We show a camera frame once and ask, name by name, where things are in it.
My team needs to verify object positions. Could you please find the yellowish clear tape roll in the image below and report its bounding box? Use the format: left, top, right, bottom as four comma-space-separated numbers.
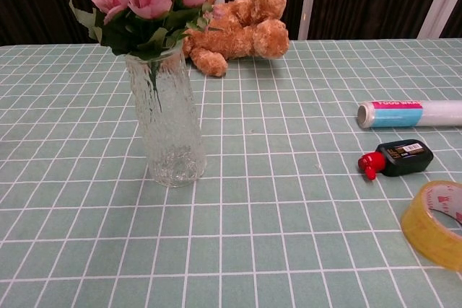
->
400, 180, 462, 273

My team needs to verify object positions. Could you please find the plastic food wrap roll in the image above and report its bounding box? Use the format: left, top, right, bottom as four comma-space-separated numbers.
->
357, 99, 462, 130

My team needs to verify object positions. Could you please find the pink artificial flower bouquet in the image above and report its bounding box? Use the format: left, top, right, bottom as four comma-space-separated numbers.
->
68, 0, 250, 114

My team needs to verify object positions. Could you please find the clear glass cup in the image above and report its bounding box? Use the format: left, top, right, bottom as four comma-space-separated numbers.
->
124, 47, 208, 189

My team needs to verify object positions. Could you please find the black bottle with red cap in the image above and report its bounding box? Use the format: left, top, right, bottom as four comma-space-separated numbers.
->
357, 138, 435, 182

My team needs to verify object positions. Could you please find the brown plush teddy bear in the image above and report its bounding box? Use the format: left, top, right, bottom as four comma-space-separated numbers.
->
182, 0, 291, 78

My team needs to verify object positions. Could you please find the green white-grid tablecloth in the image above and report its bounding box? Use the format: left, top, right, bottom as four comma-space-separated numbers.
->
0, 36, 462, 308

